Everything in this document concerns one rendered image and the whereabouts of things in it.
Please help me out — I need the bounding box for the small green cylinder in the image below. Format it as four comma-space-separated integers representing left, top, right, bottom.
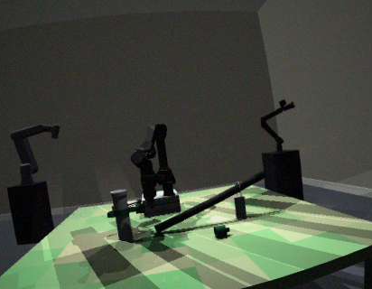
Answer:
214, 225, 229, 238

